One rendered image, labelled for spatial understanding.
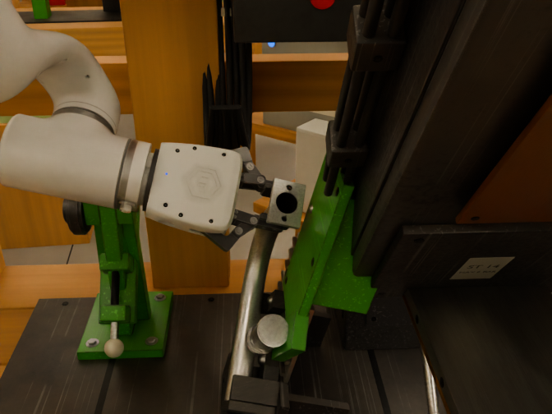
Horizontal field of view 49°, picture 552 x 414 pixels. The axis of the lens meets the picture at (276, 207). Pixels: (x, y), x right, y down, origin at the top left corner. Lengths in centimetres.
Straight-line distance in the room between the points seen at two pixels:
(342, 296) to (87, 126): 35
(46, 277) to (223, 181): 60
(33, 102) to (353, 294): 66
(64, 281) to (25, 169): 53
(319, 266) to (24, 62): 35
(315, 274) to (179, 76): 43
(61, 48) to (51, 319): 54
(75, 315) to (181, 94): 41
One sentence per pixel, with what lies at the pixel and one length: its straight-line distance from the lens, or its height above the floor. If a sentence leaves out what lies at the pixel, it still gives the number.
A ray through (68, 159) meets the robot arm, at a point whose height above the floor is 127.
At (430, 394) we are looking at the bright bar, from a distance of 72.
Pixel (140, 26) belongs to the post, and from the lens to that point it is 94.
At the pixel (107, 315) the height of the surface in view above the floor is 99.
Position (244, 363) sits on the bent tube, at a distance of 80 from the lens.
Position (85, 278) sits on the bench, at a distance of 120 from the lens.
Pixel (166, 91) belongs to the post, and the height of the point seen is 125.
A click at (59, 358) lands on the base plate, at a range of 100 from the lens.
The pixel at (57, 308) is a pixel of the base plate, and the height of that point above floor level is 90.
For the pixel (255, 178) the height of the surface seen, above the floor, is 123.
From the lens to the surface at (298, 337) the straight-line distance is 69.
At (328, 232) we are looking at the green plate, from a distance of 63.
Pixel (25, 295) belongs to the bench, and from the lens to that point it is 119.
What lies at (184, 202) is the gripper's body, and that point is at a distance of 69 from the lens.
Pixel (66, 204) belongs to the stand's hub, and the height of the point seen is 114.
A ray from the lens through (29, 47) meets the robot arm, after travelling 62.
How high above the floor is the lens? 154
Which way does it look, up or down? 28 degrees down
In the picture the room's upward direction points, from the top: straight up
